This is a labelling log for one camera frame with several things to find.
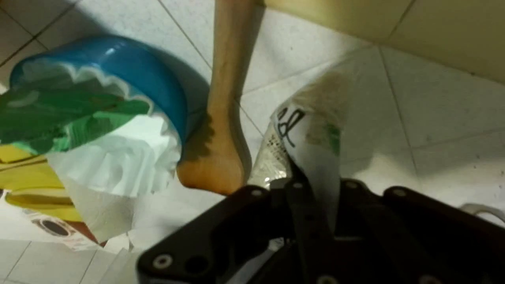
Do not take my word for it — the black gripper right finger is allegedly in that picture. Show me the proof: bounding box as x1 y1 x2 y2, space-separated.
335 181 505 284

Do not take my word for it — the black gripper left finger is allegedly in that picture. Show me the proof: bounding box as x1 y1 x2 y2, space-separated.
135 179 335 284

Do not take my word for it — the white plastic wrapper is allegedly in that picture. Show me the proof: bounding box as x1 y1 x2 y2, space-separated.
246 70 351 234

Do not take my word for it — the white paper coffee filter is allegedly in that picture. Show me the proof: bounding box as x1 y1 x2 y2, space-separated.
45 111 182 245

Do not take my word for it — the wooden spoon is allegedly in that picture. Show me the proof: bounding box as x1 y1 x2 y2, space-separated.
175 0 264 198

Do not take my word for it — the yellow rubber glove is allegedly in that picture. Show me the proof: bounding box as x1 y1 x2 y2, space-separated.
2 190 83 225

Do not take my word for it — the blue bowl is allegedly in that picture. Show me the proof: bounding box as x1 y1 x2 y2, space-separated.
7 34 189 155

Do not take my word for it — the yellow cloth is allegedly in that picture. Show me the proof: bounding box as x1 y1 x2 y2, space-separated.
0 144 66 193

